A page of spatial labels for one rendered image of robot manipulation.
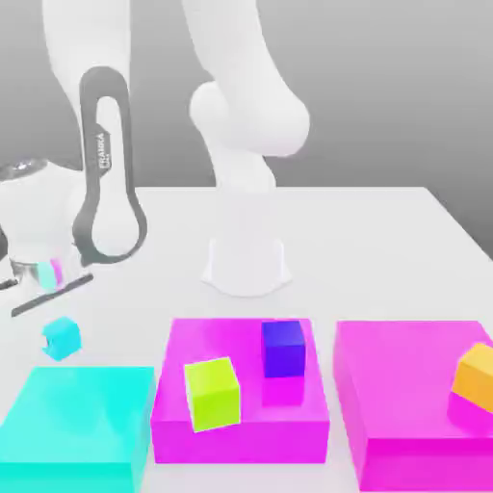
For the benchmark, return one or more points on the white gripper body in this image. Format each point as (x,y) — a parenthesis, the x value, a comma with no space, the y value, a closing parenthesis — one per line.
(57,298)

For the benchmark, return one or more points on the small cyan cube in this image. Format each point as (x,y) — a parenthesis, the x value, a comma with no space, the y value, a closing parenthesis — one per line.
(63,339)

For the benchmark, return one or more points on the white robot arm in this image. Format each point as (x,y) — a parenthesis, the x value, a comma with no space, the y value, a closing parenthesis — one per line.
(246,115)

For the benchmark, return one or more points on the small yellow-green cube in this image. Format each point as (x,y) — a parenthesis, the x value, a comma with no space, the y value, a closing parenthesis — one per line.
(213,396)

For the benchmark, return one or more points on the small blue cube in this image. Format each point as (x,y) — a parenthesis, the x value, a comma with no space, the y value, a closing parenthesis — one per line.
(283,352)

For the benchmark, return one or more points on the small orange cube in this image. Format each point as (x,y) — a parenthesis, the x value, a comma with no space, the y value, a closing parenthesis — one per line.
(477,379)

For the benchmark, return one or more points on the large cyan box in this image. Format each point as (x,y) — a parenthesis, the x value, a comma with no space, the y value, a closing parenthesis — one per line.
(73,423)

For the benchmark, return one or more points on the large magenta box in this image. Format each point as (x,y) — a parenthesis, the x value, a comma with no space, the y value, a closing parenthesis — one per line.
(246,439)
(396,385)

